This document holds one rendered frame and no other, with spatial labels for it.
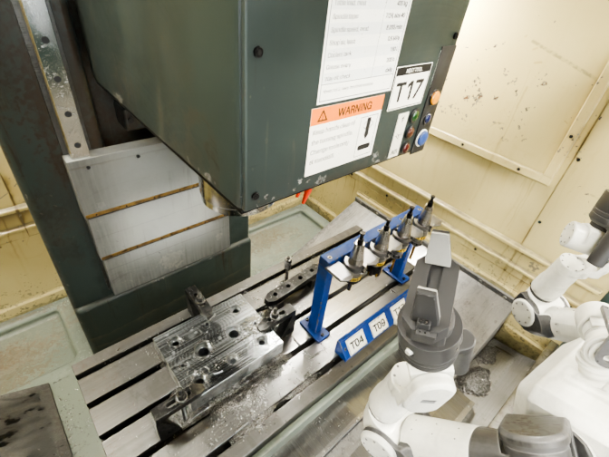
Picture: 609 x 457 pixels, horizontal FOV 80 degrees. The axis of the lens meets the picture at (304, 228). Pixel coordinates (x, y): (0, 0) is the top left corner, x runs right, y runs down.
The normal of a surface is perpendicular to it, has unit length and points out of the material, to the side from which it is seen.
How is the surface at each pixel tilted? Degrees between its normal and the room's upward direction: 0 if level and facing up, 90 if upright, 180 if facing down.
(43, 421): 24
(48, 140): 90
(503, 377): 17
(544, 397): 49
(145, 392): 0
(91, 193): 91
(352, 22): 90
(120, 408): 0
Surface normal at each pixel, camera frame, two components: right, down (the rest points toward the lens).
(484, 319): -0.22, -0.58
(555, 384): -0.15, -0.92
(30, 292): 0.65, 0.52
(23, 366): 0.10, -0.78
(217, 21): -0.76, 0.34
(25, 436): 0.40, -0.85
